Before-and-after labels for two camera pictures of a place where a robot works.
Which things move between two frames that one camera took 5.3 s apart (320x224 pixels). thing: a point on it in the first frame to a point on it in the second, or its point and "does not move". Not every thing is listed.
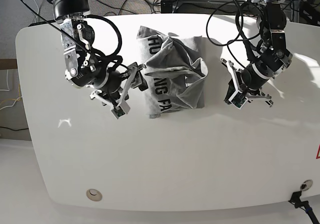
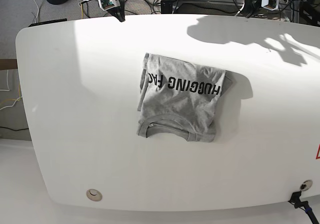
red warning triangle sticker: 318,155 does not move
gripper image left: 115,91 to 118,11
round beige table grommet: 94,195 does not move
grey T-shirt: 175,71 to 179,99
